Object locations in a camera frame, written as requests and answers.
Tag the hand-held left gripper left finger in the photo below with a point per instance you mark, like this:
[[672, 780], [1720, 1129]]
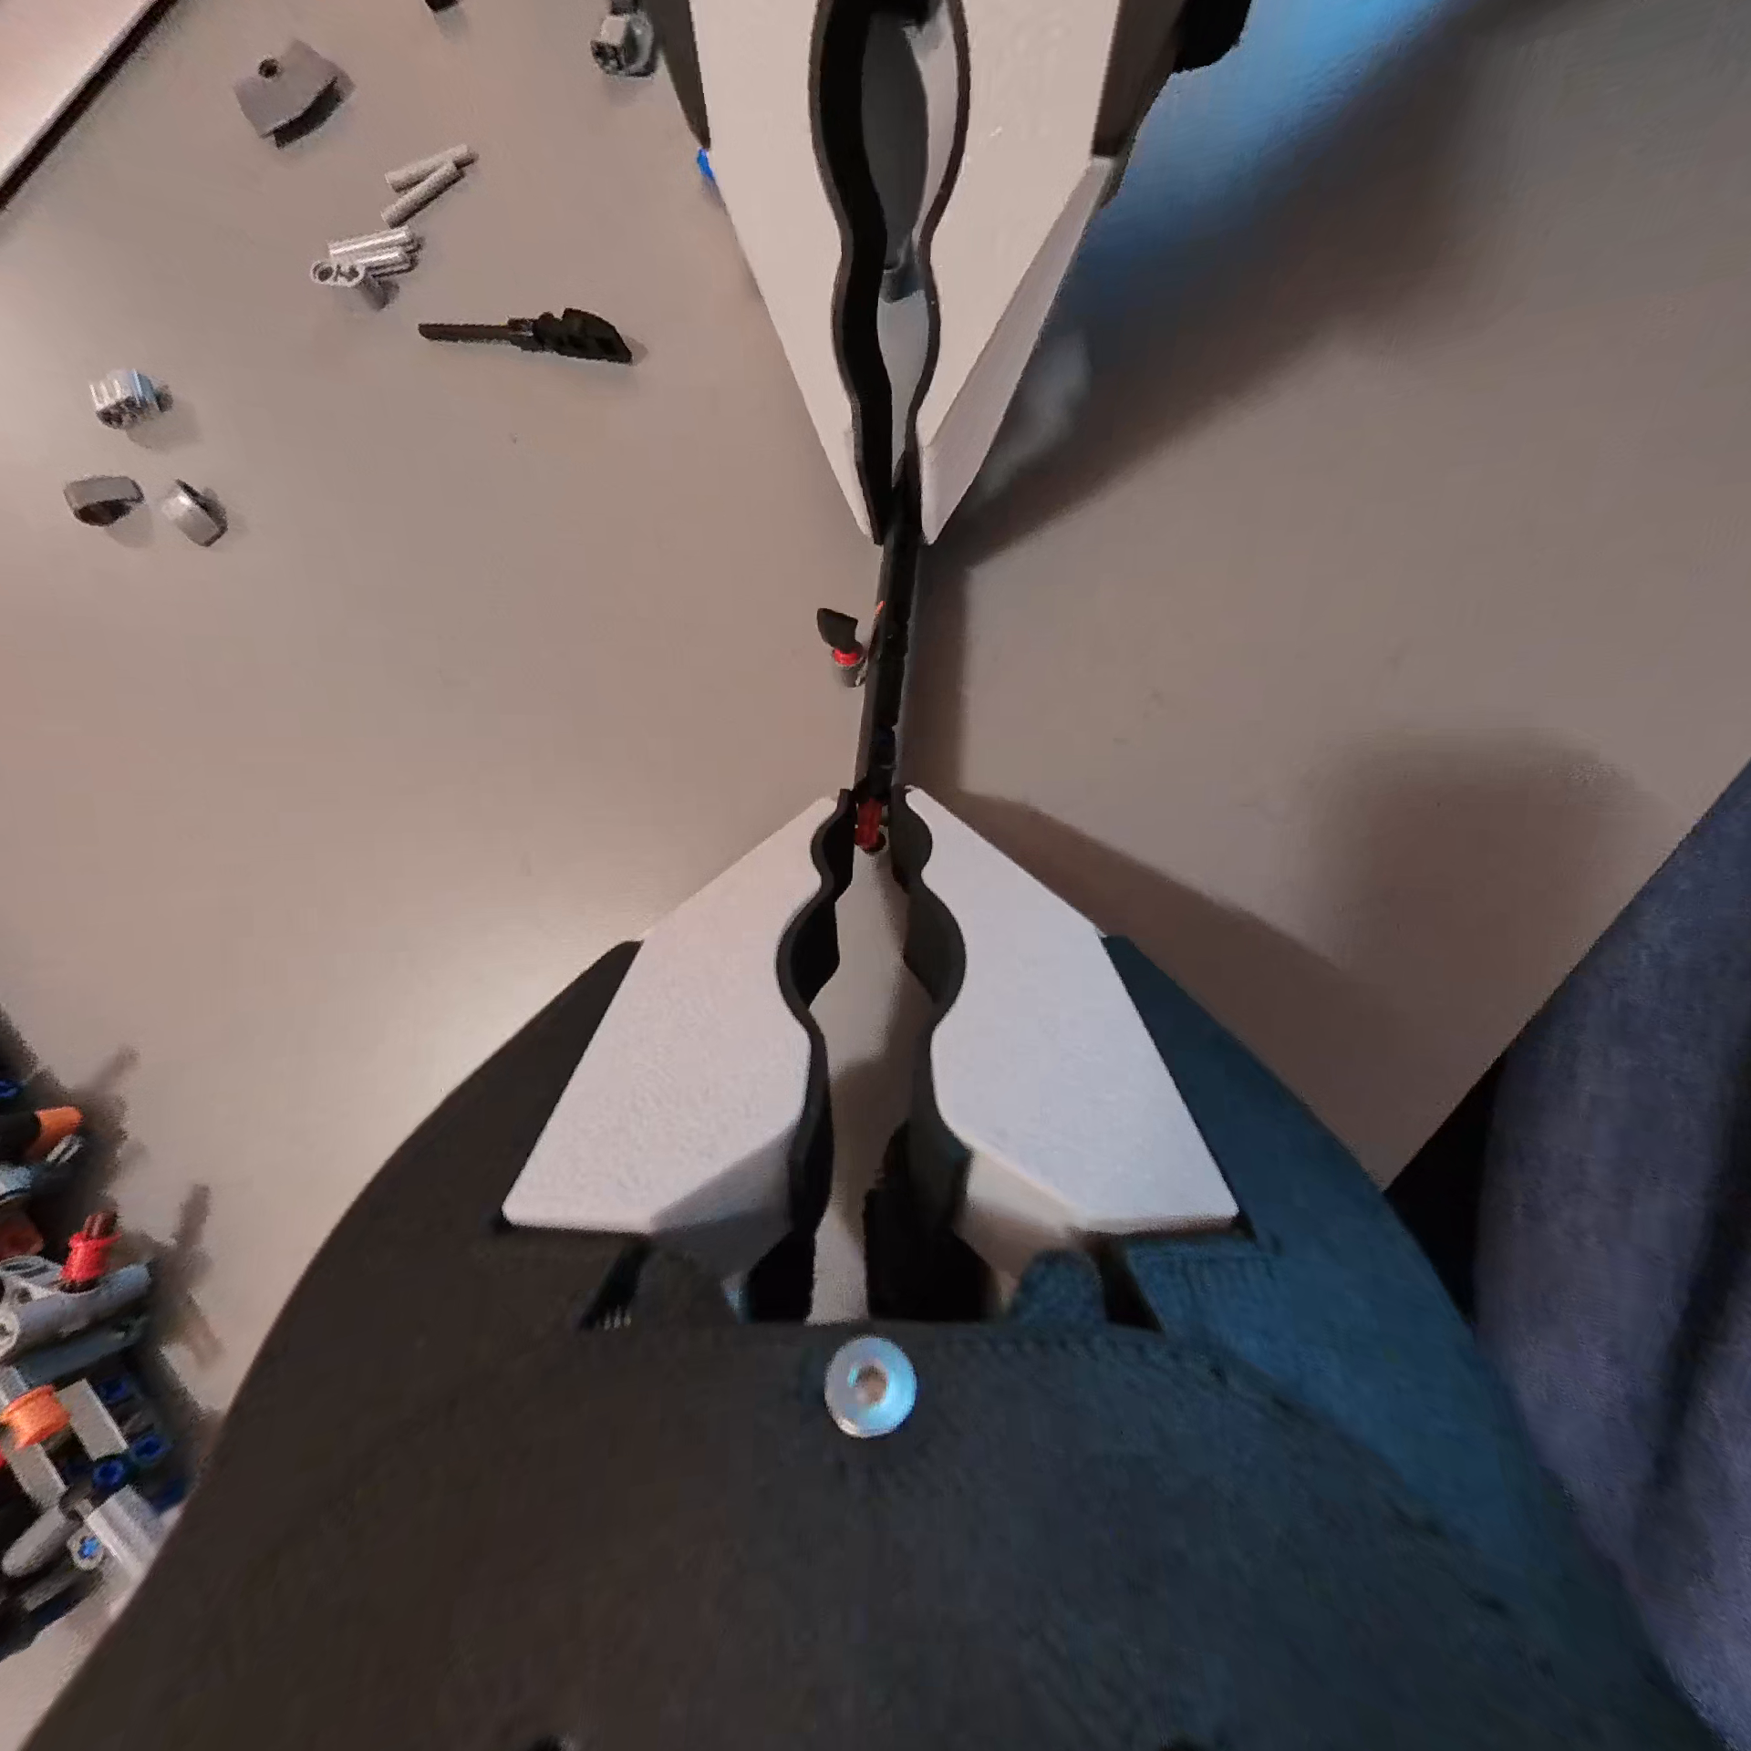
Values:
[[657, 1096]]

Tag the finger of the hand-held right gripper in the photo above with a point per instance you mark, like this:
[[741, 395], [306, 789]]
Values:
[[766, 136], [1027, 136]]

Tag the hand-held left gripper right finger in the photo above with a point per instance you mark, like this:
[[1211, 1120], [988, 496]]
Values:
[[1081, 1096]]

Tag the black lego cylinder assembly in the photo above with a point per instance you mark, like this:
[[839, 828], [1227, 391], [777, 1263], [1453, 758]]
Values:
[[889, 643]]

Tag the lego car chassis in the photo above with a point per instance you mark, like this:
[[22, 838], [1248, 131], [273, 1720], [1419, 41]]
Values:
[[70, 1299]]

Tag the black curved lego blade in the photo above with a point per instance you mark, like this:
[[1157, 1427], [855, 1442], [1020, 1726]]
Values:
[[561, 339]]

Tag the grey lego thin liftarm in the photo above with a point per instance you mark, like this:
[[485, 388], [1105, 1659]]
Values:
[[343, 277]]

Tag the dark grey curved lego panel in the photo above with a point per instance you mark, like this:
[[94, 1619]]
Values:
[[288, 91]]

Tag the grey ribbed lego connector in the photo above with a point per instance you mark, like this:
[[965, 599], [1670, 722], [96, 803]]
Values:
[[130, 397]]

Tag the dark grey curved lego piece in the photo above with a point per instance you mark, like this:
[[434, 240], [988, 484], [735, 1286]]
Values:
[[102, 498]]

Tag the person's blue-clothed body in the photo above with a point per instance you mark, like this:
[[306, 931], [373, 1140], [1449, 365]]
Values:
[[1629, 1231]]

